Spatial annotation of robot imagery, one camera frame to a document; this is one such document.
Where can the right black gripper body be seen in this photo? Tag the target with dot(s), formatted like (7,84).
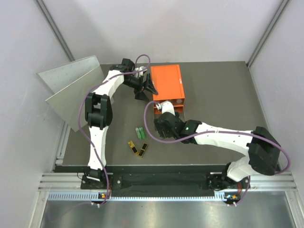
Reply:
(167,134)

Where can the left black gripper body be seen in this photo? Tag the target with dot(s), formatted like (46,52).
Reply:
(137,84)

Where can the orange drawer box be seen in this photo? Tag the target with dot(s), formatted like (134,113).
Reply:
(167,80)

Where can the clear acrylic drawer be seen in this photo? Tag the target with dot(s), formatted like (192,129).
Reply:
(175,102)

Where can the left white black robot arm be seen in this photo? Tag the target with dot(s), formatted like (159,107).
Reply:
(99,114)

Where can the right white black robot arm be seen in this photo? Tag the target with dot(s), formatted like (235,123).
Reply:
(258,147)

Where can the green lipstick tube right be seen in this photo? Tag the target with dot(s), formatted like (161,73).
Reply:
(143,135)

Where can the green lipstick tube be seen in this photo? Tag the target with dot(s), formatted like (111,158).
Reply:
(143,135)
(138,133)

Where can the gold black compact right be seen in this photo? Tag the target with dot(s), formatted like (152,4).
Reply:
(142,150)

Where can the gold black compact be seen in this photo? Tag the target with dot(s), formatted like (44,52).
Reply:
(142,150)
(132,147)

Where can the green lipstick tube left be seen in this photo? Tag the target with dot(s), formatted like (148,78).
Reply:
(138,133)

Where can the gold black compact left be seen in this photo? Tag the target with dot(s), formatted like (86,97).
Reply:
(132,147)

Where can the grey metal panel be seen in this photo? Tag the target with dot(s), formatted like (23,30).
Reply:
(70,83)

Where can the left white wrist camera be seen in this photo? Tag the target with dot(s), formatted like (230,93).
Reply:
(139,71)

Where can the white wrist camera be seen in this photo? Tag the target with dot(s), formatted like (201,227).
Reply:
(165,107)
(139,71)

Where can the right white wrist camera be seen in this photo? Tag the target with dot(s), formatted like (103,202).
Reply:
(165,107)

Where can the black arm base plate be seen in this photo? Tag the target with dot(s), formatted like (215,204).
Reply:
(145,182)

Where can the slotted grey cable duct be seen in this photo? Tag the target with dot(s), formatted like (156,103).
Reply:
(96,196)

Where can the aluminium frame rail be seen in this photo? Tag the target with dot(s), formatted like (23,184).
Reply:
(71,181)

